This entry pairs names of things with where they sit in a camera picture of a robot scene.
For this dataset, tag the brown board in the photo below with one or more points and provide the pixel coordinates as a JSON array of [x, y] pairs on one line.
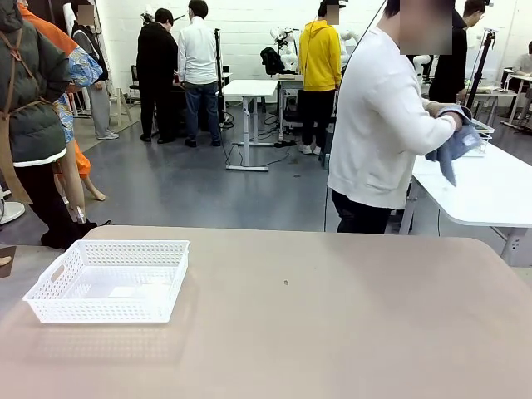
[[7, 270]]

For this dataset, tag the person's right hand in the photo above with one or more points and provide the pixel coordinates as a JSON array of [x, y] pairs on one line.
[[457, 119]]

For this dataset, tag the black office chair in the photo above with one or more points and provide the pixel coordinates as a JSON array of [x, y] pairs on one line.
[[134, 75]]

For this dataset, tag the black camera tripod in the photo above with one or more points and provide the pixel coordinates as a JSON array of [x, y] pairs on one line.
[[484, 62]]

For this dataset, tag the mannequin in orange garment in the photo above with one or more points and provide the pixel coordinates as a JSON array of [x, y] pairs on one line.
[[79, 66]]

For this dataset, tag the black thin stand pole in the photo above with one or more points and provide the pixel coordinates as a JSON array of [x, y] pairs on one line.
[[217, 62]]

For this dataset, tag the blue cloth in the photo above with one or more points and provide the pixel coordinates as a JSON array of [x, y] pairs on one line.
[[457, 145]]

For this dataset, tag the person in white shirt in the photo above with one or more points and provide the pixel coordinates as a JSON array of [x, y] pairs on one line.
[[197, 54]]

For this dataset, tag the person in dark vest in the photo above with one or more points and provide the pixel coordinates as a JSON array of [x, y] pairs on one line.
[[99, 104]]

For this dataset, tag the person in yellow hoodie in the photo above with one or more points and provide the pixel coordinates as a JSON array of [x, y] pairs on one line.
[[320, 58]]

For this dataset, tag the white rounded table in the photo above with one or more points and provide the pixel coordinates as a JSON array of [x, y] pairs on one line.
[[490, 195]]

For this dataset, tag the white perforated plastic basket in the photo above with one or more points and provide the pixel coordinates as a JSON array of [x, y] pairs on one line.
[[104, 311]]

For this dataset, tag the white round fan base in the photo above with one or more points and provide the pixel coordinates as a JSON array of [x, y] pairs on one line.
[[10, 212]]

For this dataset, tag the figure in green puffer vest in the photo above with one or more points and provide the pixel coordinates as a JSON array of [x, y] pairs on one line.
[[33, 104]]

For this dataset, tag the black bag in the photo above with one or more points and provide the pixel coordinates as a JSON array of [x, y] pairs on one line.
[[272, 60]]

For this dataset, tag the person in white sweater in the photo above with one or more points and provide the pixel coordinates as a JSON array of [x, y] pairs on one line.
[[374, 124]]

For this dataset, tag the grey desk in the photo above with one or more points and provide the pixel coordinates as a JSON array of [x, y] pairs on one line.
[[289, 83]]

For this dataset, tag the person's left hand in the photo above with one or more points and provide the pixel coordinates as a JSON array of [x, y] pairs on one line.
[[434, 109]]

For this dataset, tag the black power strip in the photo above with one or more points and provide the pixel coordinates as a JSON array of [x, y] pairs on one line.
[[287, 144]]

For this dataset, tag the person in black hoodie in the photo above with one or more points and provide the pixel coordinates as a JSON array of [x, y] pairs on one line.
[[451, 66]]

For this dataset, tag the seated person in grey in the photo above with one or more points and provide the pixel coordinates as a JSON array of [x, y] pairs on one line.
[[525, 64]]

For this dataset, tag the white height-adjustable table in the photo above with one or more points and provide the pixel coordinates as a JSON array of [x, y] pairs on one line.
[[249, 87]]

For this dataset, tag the person in black outfit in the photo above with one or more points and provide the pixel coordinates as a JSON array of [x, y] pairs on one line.
[[156, 62]]

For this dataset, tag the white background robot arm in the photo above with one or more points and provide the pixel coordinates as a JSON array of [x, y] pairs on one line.
[[348, 41], [287, 54]]

